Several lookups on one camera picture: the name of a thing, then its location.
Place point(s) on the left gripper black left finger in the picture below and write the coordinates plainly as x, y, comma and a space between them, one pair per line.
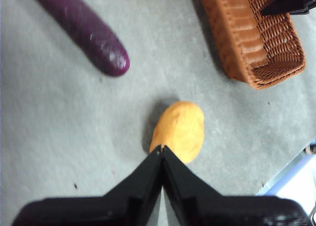
118, 208

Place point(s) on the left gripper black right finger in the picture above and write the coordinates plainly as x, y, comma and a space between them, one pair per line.
222, 211

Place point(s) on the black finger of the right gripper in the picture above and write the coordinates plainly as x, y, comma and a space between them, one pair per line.
286, 3

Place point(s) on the brown wicker basket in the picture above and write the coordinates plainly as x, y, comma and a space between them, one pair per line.
234, 38

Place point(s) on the brown potato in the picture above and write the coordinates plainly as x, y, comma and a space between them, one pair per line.
182, 129

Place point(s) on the purple eggplant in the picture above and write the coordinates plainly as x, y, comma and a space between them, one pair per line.
86, 30

